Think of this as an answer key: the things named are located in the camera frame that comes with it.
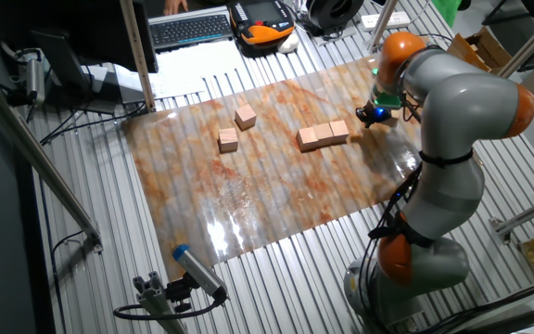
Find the orange marble pattern mat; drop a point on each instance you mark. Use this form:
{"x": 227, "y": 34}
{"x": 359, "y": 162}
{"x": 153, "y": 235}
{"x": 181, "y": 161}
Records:
{"x": 248, "y": 185}

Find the black computer monitor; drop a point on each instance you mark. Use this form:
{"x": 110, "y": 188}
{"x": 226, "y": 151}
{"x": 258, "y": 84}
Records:
{"x": 86, "y": 28}

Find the beige upright frame post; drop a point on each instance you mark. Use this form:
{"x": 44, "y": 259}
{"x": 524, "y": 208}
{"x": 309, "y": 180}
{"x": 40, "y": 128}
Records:
{"x": 137, "y": 55}

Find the aluminium frame beam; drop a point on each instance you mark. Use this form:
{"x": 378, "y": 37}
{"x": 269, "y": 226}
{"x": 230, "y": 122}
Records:
{"x": 531, "y": 42}
{"x": 526, "y": 213}

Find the black computer keyboard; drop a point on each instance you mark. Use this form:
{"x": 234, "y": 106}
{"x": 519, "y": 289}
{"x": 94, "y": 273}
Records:
{"x": 190, "y": 30}

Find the silver camera with blue cap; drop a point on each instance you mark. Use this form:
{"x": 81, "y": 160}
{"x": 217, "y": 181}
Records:
{"x": 197, "y": 271}

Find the aluminium profile camera mount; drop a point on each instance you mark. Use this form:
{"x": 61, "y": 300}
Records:
{"x": 156, "y": 301}

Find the white power strip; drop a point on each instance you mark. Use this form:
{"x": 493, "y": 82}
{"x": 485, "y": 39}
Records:
{"x": 399, "y": 19}

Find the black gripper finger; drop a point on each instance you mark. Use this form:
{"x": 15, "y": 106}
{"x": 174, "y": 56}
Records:
{"x": 360, "y": 113}
{"x": 369, "y": 124}

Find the green cloth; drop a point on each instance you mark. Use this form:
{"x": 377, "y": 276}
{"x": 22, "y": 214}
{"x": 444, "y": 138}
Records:
{"x": 445, "y": 9}

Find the aluminium upright post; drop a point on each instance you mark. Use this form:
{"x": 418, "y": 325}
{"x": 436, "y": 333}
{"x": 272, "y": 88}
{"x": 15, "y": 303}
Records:
{"x": 382, "y": 23}

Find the black round spool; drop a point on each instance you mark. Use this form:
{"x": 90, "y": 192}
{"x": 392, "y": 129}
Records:
{"x": 322, "y": 11}

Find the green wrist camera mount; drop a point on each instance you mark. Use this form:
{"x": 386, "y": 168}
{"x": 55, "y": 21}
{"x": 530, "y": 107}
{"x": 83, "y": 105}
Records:
{"x": 386, "y": 100}

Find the long aluminium frame rail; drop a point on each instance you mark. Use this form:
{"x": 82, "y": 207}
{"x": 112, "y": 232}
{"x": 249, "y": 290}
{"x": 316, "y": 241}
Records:
{"x": 30, "y": 148}

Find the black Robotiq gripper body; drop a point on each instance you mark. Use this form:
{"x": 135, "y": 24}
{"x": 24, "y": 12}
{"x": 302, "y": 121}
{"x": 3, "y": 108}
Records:
{"x": 376, "y": 114}

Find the brown cardboard box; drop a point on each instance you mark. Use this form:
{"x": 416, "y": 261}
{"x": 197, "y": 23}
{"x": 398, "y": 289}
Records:
{"x": 482, "y": 48}

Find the person hand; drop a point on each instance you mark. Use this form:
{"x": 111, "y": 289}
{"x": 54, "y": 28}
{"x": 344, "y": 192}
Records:
{"x": 175, "y": 5}

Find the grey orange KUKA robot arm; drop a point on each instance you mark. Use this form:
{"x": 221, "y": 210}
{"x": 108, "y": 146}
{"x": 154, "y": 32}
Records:
{"x": 461, "y": 106}

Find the white computer mouse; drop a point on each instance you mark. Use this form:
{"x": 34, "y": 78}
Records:
{"x": 288, "y": 44}

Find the grey monitor stand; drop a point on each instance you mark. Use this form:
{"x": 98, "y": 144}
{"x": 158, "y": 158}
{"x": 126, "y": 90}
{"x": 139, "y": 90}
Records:
{"x": 60, "y": 55}

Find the orange black teach pendant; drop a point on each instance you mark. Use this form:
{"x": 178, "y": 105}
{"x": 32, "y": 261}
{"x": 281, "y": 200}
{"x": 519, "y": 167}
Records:
{"x": 262, "y": 23}

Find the white paper sheet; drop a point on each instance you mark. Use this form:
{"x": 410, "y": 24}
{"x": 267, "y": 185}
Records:
{"x": 202, "y": 60}
{"x": 176, "y": 88}

